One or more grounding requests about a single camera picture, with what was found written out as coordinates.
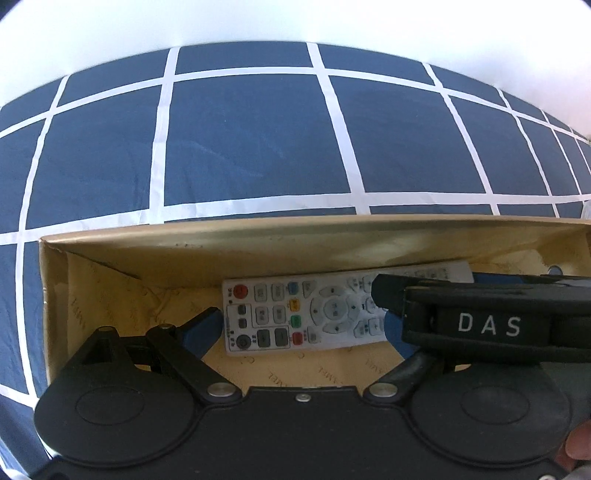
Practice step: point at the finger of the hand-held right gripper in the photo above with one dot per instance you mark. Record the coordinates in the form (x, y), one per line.
(480, 323)
(517, 278)

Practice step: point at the white remote with coloured buttons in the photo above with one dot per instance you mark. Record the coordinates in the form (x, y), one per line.
(277, 314)

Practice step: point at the blue checked bedsheet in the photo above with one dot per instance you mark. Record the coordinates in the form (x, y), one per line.
(231, 138)

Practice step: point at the person's right hand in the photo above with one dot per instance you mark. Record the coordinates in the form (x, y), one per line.
(575, 445)

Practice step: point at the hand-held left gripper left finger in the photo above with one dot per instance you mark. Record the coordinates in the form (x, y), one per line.
(203, 330)

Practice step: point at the tan cardboard box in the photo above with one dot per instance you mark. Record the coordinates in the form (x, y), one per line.
(184, 251)

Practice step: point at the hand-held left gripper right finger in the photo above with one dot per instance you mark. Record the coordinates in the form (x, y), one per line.
(392, 328)

